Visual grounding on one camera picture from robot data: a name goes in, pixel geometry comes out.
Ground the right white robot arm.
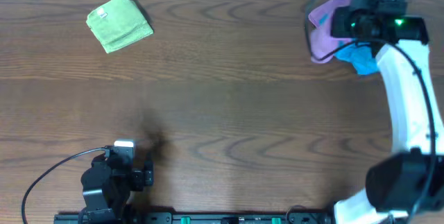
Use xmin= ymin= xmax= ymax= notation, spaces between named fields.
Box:
xmin=331 ymin=0 xmax=443 ymax=223

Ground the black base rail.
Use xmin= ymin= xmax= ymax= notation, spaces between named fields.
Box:
xmin=53 ymin=212 xmax=334 ymax=224

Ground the left black cable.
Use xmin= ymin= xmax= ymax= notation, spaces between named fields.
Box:
xmin=21 ymin=147 xmax=112 ymax=224

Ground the folded green cloth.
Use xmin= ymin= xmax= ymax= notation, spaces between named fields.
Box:
xmin=86 ymin=0 xmax=154 ymax=53

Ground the purple microfiber cloth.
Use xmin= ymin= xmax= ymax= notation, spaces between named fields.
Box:
xmin=308 ymin=0 xmax=351 ymax=64

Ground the crumpled blue cloth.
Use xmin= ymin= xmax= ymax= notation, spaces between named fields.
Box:
xmin=335 ymin=43 xmax=379 ymax=76

